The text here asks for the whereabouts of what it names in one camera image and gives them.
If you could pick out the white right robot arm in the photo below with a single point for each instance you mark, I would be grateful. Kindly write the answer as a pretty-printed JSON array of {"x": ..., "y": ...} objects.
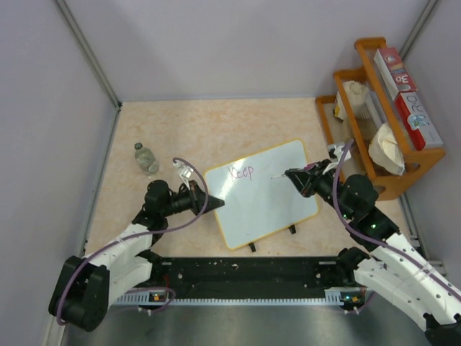
[{"x": 387, "y": 263}]

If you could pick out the orange wooden rack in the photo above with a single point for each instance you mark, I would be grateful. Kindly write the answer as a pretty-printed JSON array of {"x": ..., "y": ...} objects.
[{"x": 363, "y": 122}]

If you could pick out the black whiteboard clip lower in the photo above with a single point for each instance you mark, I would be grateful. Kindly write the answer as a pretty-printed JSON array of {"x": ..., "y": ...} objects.
[{"x": 253, "y": 247}]

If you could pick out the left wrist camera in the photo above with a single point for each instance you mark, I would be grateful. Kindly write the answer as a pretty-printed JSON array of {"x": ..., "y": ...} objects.
[{"x": 184, "y": 171}]

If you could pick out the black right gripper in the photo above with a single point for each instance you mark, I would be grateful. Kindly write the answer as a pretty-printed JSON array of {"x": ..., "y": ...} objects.
[{"x": 306, "y": 181}]

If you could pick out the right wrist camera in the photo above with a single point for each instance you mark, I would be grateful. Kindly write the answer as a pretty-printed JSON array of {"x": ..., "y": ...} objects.
[{"x": 335, "y": 151}]

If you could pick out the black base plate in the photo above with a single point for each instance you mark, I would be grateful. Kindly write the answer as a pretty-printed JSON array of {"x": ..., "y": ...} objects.
[{"x": 248, "y": 277}]

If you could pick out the clear plastic bottle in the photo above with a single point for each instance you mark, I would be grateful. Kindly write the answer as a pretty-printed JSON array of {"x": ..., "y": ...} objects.
[{"x": 145, "y": 158}]

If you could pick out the black whiteboard clip upper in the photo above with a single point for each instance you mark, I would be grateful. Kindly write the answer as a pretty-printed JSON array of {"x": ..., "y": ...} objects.
[{"x": 292, "y": 229}]

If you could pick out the red white box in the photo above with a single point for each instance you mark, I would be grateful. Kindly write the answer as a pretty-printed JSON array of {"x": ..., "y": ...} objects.
[{"x": 417, "y": 122}]

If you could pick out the small yellow white box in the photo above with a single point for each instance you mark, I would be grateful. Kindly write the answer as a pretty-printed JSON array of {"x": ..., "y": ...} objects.
[{"x": 339, "y": 109}]

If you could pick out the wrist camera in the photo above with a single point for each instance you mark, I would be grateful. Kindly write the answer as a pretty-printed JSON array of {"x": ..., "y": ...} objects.
[
  {"x": 335, "y": 151},
  {"x": 184, "y": 171}
]

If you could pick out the yellow-framed whiteboard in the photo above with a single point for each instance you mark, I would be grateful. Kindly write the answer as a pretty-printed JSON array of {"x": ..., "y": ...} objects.
[{"x": 256, "y": 205}]

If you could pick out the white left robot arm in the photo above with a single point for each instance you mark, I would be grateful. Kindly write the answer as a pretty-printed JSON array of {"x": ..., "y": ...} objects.
[{"x": 119, "y": 256}]

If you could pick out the crumpled beige cloth front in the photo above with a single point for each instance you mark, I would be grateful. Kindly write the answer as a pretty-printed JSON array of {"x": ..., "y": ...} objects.
[{"x": 384, "y": 151}]

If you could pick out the purple-capped whiteboard marker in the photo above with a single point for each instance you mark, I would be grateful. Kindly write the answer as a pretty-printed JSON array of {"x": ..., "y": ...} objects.
[{"x": 282, "y": 174}]

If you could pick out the black whiteboard clip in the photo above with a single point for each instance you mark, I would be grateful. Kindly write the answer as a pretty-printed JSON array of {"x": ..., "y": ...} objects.
[
  {"x": 253, "y": 247},
  {"x": 292, "y": 229}
]

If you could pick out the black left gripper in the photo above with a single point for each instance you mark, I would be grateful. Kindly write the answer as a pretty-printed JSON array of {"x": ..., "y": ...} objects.
[{"x": 199, "y": 199}]

